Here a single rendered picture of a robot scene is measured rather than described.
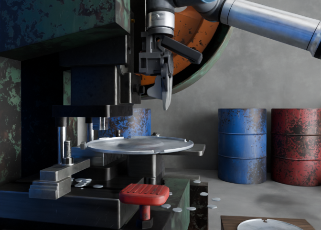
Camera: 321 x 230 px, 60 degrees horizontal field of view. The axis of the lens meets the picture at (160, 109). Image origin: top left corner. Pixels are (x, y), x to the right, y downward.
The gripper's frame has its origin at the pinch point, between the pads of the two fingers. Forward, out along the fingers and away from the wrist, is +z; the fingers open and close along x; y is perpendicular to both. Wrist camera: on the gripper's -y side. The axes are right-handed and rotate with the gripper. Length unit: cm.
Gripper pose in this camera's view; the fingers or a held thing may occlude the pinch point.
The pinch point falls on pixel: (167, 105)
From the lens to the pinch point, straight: 75.0
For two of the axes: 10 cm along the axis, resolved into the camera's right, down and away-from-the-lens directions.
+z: 0.0, 10.0, 0.1
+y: -9.8, -0.1, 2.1
